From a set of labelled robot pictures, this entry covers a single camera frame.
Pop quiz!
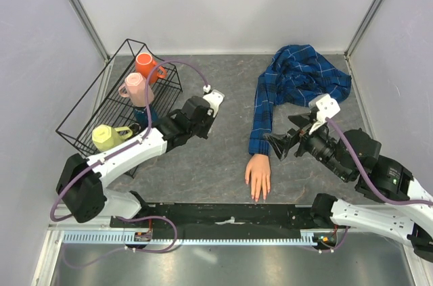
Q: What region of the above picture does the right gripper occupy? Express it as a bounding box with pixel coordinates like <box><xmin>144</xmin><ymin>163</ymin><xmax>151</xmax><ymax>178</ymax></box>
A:
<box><xmin>263</xmin><ymin>112</ymin><xmax>351</xmax><ymax>180</ymax></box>

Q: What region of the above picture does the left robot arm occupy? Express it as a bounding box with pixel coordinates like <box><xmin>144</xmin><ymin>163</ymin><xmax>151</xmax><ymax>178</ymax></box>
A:
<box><xmin>56</xmin><ymin>90</ymin><xmax>224</xmax><ymax>227</ymax></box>

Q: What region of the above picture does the mannequin hand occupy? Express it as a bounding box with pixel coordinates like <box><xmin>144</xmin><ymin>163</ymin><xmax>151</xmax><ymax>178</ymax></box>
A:
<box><xmin>245</xmin><ymin>154</ymin><xmax>271</xmax><ymax>201</ymax></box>

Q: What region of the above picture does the blue plaid shirt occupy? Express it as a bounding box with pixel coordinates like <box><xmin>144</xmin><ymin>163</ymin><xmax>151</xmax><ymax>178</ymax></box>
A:
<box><xmin>248</xmin><ymin>45</ymin><xmax>351</xmax><ymax>156</ymax></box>

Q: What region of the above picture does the blue glass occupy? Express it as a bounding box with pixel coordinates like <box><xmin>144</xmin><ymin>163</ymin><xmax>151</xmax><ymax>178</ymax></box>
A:
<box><xmin>133</xmin><ymin>105</ymin><xmax>158</xmax><ymax>129</ymax></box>

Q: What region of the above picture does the orange mug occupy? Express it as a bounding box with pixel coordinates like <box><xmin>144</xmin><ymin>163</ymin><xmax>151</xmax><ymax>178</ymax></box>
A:
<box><xmin>135</xmin><ymin>53</ymin><xmax>167</xmax><ymax>85</ymax></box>

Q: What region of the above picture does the pink mug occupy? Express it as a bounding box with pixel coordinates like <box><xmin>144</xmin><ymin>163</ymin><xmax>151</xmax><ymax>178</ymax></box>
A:
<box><xmin>118</xmin><ymin>72</ymin><xmax>146</xmax><ymax>108</ymax></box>

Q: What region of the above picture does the yellow mug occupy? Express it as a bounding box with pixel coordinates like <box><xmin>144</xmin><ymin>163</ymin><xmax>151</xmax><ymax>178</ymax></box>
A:
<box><xmin>91</xmin><ymin>124</ymin><xmax>133</xmax><ymax>152</ymax></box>

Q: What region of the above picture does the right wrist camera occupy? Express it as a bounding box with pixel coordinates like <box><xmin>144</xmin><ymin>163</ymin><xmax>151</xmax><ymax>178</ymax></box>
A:
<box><xmin>309</xmin><ymin>93</ymin><xmax>340</xmax><ymax>135</ymax></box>

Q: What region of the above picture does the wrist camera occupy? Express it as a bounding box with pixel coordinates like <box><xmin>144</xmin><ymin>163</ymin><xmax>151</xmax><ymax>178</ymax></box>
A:
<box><xmin>203</xmin><ymin>85</ymin><xmax>225</xmax><ymax>118</ymax></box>
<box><xmin>309</xmin><ymin>93</ymin><xmax>340</xmax><ymax>135</ymax></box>

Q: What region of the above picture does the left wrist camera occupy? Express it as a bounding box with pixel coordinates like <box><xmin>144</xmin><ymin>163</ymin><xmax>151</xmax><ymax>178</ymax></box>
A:
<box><xmin>203</xmin><ymin>85</ymin><xmax>225</xmax><ymax>118</ymax></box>

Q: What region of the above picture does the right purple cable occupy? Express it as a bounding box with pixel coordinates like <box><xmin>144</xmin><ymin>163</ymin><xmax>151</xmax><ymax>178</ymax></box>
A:
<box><xmin>326</xmin><ymin>116</ymin><xmax>433</xmax><ymax>206</ymax></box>

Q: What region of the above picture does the purple cable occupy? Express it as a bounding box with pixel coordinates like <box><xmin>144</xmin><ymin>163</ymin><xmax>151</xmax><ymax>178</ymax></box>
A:
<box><xmin>326</xmin><ymin>116</ymin><xmax>433</xmax><ymax>206</ymax></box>
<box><xmin>49</xmin><ymin>59</ymin><xmax>212</xmax><ymax>222</ymax></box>

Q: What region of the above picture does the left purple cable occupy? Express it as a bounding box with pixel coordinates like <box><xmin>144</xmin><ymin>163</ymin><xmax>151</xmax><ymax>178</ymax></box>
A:
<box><xmin>49</xmin><ymin>59</ymin><xmax>212</xmax><ymax>222</ymax></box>

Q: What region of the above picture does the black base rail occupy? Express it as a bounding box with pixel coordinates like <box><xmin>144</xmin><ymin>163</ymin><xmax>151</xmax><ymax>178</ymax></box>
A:
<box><xmin>110</xmin><ymin>193</ymin><xmax>344</xmax><ymax>235</ymax></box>

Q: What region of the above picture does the black wire dish rack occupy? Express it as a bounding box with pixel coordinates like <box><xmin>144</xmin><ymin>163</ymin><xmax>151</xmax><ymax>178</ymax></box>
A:
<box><xmin>55</xmin><ymin>39</ymin><xmax>184</xmax><ymax>178</ymax></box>

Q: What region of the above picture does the aluminium corner post right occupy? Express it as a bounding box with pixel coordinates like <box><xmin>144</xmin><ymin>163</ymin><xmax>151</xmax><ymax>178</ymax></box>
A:
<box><xmin>344</xmin><ymin>0</ymin><xmax>385</xmax><ymax>59</ymax></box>

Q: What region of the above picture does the aluminium corner post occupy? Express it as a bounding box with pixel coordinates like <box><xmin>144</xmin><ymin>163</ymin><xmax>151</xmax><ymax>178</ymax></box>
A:
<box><xmin>344</xmin><ymin>0</ymin><xmax>385</xmax><ymax>59</ymax></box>
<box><xmin>69</xmin><ymin>0</ymin><xmax>110</xmax><ymax>62</ymax></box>

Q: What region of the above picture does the light blue cable duct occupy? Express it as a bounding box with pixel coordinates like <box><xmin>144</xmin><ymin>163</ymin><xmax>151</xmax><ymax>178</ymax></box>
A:
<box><xmin>63</xmin><ymin>225</ymin><xmax>319</xmax><ymax>246</ymax></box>

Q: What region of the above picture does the aluminium corner post left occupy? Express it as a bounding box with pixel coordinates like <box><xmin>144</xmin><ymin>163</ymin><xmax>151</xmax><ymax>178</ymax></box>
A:
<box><xmin>69</xmin><ymin>0</ymin><xmax>110</xmax><ymax>62</ymax></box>

